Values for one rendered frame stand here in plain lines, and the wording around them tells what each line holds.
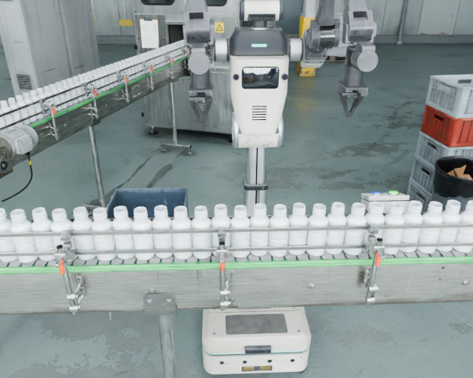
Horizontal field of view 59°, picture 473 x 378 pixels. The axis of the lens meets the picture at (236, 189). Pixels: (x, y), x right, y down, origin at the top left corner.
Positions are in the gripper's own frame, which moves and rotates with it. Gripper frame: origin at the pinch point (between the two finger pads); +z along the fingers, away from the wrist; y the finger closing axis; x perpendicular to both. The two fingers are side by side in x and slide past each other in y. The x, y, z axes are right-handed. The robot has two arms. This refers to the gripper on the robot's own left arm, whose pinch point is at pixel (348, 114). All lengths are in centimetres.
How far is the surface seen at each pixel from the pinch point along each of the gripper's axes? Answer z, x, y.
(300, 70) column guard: 115, -121, 733
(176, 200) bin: 51, 60, 42
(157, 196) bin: 49, 68, 42
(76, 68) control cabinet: 89, 282, 609
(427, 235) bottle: 33.9, -24.1, -16.4
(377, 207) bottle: 24.3, -7.3, -15.3
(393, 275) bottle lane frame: 47, -15, -19
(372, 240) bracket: 32.8, -5.4, -20.1
